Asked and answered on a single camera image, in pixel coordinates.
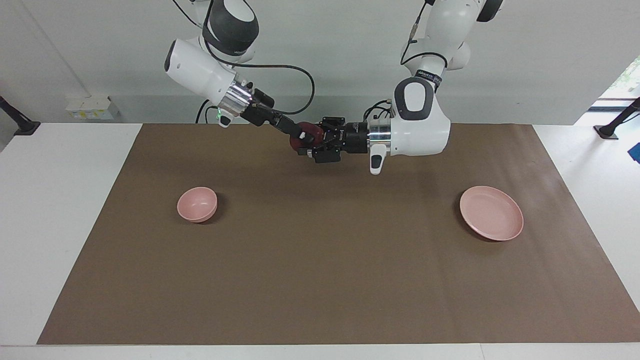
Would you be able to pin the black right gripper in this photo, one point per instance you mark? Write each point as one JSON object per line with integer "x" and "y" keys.
{"x": 262, "y": 112}

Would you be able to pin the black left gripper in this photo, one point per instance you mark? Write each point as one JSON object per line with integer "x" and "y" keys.
{"x": 355, "y": 138}

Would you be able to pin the dark red apple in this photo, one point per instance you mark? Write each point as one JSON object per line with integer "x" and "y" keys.
{"x": 314, "y": 131}

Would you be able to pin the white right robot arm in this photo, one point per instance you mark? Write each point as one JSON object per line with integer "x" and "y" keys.
{"x": 200, "y": 70}

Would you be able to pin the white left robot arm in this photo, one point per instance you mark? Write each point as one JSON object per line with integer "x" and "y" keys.
{"x": 420, "y": 130}

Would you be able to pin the pink bowl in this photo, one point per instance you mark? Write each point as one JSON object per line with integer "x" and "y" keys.
{"x": 197, "y": 204}

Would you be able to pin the pink plate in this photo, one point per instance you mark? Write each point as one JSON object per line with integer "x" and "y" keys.
{"x": 492, "y": 212}

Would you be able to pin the brown table mat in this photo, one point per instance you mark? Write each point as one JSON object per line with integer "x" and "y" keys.
{"x": 325, "y": 260}

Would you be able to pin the black stand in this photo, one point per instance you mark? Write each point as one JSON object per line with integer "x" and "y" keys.
{"x": 22, "y": 126}
{"x": 612, "y": 130}

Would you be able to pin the blue object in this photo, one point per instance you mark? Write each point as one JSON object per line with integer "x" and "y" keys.
{"x": 636, "y": 153}

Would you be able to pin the white wall socket box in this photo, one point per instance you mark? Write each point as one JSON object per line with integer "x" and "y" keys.
{"x": 92, "y": 107}

